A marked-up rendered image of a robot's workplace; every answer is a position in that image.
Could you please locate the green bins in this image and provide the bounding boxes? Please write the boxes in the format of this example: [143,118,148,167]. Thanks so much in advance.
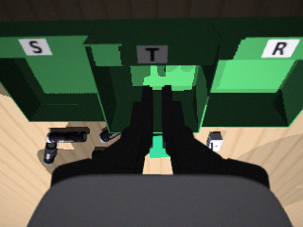
[0,16,303,133]

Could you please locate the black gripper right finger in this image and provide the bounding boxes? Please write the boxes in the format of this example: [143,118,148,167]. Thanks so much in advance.
[162,85,271,190]

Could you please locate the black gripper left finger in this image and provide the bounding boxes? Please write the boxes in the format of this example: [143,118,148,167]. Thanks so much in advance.
[50,85,153,186]

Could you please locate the black aa battery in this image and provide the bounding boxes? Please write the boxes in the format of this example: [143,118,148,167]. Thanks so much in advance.
[44,142,57,165]
[98,129,121,143]
[46,131,87,143]
[92,150,102,159]

